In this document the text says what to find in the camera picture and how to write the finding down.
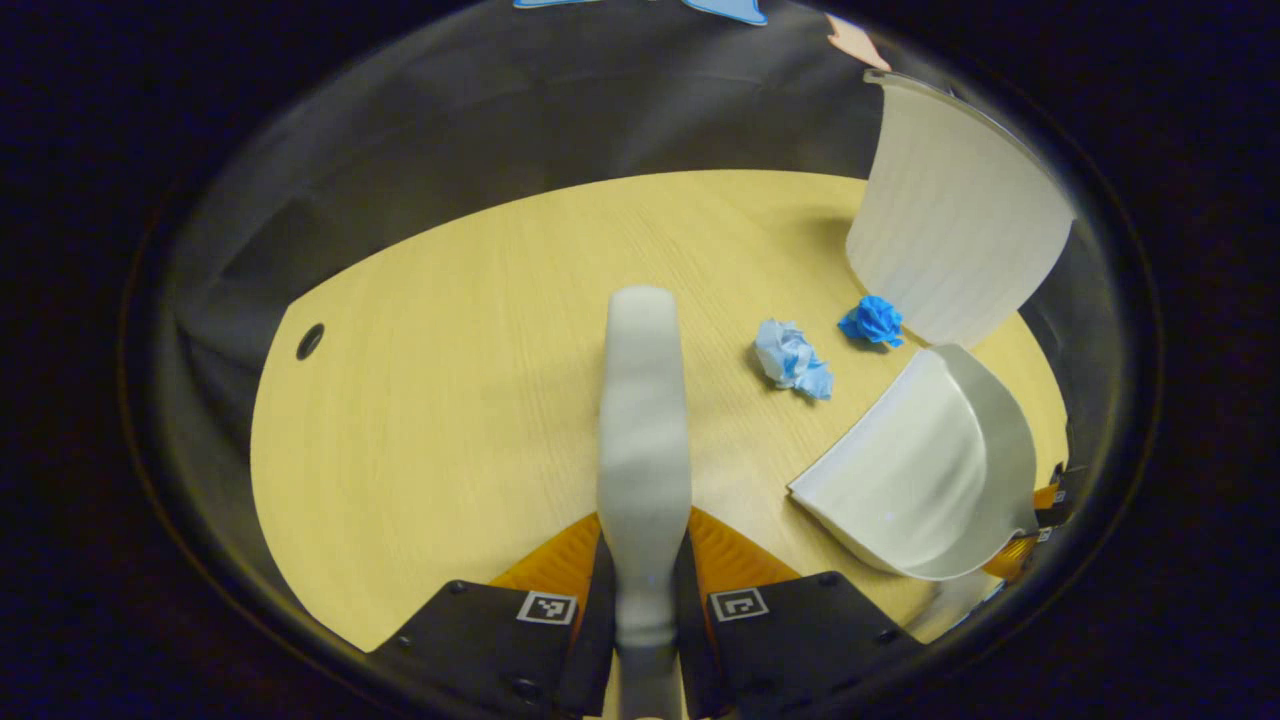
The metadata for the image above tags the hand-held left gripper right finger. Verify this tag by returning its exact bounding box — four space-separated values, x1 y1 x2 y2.
675 507 926 720

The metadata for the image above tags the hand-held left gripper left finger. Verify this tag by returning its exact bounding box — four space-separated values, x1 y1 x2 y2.
375 512 616 720

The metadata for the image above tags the white dustpan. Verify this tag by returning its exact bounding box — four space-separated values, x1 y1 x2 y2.
787 343 1041 583

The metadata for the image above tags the small white broom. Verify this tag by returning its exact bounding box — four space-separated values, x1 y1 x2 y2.
597 285 693 720

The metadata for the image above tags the dark blue paper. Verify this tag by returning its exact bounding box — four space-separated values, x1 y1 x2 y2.
838 295 905 349

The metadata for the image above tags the white garbage bin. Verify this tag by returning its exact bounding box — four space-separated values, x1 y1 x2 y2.
845 70 1076 351

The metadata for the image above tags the light blue paper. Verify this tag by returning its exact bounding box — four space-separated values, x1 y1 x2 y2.
753 318 835 401

